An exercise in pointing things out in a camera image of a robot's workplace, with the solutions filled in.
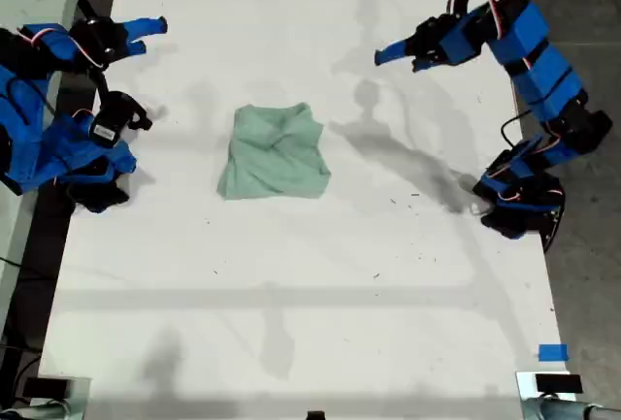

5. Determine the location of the silver metal bracket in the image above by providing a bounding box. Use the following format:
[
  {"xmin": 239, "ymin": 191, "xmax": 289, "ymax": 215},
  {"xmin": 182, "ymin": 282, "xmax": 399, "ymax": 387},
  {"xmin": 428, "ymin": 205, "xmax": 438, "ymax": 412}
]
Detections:
[
  {"xmin": 36, "ymin": 375, "xmax": 92, "ymax": 420},
  {"xmin": 514, "ymin": 371, "xmax": 578, "ymax": 420}
]

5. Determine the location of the small black box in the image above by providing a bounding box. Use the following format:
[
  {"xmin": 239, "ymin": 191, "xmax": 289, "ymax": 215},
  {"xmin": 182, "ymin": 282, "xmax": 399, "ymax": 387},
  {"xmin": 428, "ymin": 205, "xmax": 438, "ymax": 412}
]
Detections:
[
  {"xmin": 22, "ymin": 376, "xmax": 73, "ymax": 400},
  {"xmin": 535, "ymin": 373, "xmax": 583, "ymax": 395}
]

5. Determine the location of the black camera cable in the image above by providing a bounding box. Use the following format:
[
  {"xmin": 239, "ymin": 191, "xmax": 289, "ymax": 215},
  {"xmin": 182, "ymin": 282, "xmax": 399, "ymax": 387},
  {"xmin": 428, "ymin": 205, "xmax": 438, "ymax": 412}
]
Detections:
[{"xmin": 501, "ymin": 112, "xmax": 531, "ymax": 149}]

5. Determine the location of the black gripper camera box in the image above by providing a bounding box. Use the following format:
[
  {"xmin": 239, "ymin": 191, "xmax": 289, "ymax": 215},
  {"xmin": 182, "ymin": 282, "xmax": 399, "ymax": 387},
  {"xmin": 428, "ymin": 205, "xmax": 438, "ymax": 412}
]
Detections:
[{"xmin": 89, "ymin": 92, "xmax": 152, "ymax": 149}]

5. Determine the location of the pale grey tube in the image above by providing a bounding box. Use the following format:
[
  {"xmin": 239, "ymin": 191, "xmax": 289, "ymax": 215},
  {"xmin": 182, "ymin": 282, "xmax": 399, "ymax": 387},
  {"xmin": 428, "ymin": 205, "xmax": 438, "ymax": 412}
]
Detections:
[
  {"xmin": 0, "ymin": 400, "xmax": 74, "ymax": 420},
  {"xmin": 540, "ymin": 398, "xmax": 621, "ymax": 420}
]

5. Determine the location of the square blue tape patch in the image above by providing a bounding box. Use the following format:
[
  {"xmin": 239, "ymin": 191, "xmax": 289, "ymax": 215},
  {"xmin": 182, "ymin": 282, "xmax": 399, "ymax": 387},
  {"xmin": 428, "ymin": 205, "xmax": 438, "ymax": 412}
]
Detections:
[{"xmin": 538, "ymin": 343, "xmax": 569, "ymax": 363}]

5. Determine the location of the black stand leg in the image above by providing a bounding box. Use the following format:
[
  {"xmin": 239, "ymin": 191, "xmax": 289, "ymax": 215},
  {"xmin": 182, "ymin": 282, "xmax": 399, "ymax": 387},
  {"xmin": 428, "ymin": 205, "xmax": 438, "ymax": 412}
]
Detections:
[{"xmin": 77, "ymin": 0, "xmax": 107, "ymax": 21}]

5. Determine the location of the pale green T-shirt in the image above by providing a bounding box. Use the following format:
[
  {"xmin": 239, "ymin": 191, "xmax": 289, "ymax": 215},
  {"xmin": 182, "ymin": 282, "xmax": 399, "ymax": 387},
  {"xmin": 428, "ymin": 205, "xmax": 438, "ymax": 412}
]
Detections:
[{"xmin": 216, "ymin": 102, "xmax": 332, "ymax": 202}]

